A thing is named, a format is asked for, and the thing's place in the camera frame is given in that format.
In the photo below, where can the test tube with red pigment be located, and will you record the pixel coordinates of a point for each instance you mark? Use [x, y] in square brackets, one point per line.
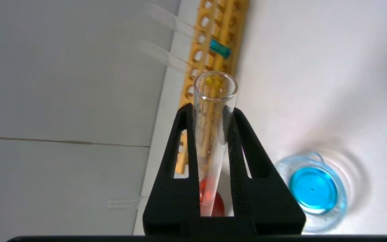
[213, 134]

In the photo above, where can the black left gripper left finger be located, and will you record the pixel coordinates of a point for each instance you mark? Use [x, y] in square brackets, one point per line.
[173, 201]

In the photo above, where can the test tube with teal pigment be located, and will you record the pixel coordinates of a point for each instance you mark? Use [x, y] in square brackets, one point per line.
[220, 48]

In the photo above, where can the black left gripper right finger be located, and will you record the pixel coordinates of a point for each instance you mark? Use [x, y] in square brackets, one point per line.
[267, 201]

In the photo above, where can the clear glass dish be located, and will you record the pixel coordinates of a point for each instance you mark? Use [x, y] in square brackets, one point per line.
[314, 190]

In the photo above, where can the test tube with yellow pigment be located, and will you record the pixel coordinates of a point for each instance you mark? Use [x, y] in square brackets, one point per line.
[180, 64]

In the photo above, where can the wooden test tube rack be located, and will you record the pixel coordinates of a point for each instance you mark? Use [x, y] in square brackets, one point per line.
[227, 20]

